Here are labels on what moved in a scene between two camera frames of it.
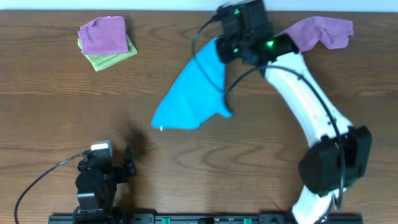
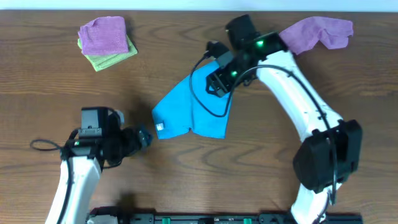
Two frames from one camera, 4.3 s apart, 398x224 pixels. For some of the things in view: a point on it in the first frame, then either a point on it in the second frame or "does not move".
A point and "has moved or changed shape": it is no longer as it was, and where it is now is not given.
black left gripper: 115,170 to 137,139
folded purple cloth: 104,35 does not move
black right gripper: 226,55 to 219,78
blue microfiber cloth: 198,94 has moved or changed shape
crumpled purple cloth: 333,33 does not move
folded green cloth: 100,62 does not move
